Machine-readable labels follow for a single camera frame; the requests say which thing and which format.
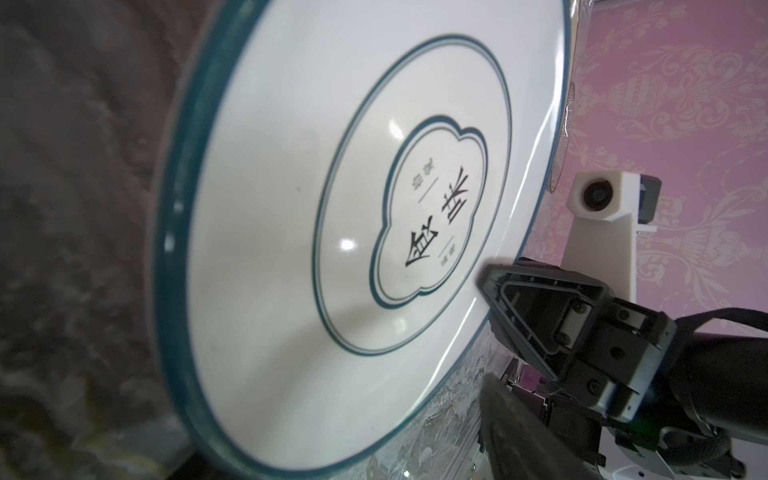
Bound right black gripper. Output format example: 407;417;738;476
477;259;767;444

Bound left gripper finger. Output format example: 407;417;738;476
479;374;597;480

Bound white plate green line pattern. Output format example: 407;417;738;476
147;1;572;479

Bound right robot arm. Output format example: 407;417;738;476
478;260;767;479

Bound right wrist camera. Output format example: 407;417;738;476
561;170;662;303

